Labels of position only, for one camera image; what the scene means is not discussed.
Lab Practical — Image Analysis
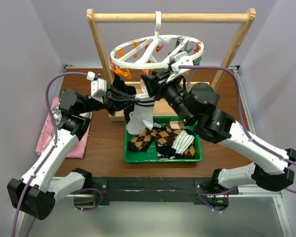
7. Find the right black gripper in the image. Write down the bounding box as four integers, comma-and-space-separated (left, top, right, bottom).
142, 68, 193, 124

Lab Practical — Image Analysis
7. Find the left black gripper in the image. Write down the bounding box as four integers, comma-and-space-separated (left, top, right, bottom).
78, 83, 139, 116

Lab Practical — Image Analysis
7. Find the black blue sports sock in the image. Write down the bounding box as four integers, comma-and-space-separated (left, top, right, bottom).
113, 74, 137, 123

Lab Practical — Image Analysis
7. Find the white round clip hanger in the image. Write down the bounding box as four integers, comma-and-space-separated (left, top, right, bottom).
109, 11, 204, 79

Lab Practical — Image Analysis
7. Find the green plastic bin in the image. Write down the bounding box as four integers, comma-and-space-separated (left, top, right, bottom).
124, 116, 202, 163

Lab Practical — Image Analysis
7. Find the wooden hanger rack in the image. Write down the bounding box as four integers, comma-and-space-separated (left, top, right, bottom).
86, 8, 257, 122

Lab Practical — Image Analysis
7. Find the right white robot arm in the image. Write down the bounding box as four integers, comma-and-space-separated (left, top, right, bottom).
141, 72, 296, 194

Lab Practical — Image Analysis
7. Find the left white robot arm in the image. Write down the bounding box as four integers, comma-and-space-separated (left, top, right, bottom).
7, 82, 139, 220

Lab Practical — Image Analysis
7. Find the brown argyle sock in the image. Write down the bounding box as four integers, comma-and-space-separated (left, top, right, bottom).
151, 122, 196, 160
127, 129, 154, 152

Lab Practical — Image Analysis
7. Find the blue patterned plate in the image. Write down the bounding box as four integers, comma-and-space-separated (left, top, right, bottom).
52, 102, 62, 126

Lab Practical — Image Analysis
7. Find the white black striped sock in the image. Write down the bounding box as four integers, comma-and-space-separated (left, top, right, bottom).
171, 129, 194, 155

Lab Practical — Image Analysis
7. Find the pink cloth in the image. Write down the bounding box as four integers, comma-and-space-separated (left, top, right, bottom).
36, 97, 90, 158

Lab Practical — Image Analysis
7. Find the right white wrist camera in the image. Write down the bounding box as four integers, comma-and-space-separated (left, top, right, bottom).
166, 51, 193, 84

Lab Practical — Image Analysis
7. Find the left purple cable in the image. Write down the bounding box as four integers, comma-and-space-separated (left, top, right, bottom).
9, 72, 103, 237

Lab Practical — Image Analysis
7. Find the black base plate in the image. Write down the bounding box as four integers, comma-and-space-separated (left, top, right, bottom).
72, 177, 239, 208

